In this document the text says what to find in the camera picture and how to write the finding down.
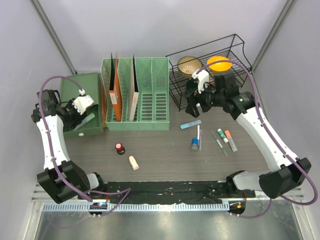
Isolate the orange folder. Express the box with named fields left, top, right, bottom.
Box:
left=108, top=54, right=123, bottom=122

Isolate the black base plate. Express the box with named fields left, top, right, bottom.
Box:
left=104, top=180, right=256, bottom=205

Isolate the blue grey bottle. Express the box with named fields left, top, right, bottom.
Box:
left=190, top=138, right=199, bottom=152

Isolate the green file organizer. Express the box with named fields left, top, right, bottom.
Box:
left=100, top=57, right=170, bottom=131

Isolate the black wire rack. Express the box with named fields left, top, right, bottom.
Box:
left=164, top=33, right=253, bottom=112

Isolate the white pen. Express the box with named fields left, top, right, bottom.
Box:
left=196, top=124, right=200, bottom=141

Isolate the dark green mug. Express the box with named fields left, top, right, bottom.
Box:
left=185, top=79, right=198, bottom=97

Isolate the white cable tray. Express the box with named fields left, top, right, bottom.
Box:
left=42, top=201, right=230, bottom=212

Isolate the pink eraser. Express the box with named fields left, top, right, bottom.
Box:
left=128, top=155, right=139, bottom=171

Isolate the green pen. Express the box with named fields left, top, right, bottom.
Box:
left=211, top=131, right=228, bottom=157

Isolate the drawer box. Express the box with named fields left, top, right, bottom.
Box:
left=59, top=72, right=104, bottom=139

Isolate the orange highlighter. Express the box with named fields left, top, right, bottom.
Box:
left=224, top=130, right=238, bottom=152

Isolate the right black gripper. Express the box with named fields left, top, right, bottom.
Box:
left=186, top=79, right=225, bottom=118

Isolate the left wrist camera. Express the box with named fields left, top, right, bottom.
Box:
left=72, top=89, right=94, bottom=115

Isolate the white folder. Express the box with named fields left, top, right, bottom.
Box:
left=128, top=55, right=139, bottom=122

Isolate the light blue highlighter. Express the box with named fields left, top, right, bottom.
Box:
left=180, top=120, right=202, bottom=130

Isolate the small green glue stick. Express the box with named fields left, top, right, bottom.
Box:
left=217, top=128, right=229, bottom=143

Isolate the red black stamp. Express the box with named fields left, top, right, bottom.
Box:
left=115, top=142, right=126, bottom=155

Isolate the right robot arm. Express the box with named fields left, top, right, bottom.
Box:
left=185, top=70, right=312, bottom=199

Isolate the brown glass bowl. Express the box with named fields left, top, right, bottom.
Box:
left=177, top=56, right=203, bottom=79

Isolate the green highlighter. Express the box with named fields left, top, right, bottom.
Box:
left=73, top=113, right=95, bottom=131

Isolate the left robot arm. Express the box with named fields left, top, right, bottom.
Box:
left=31, top=89, right=107, bottom=204

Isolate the orange bowl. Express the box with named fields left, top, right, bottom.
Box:
left=207, top=56, right=232, bottom=73

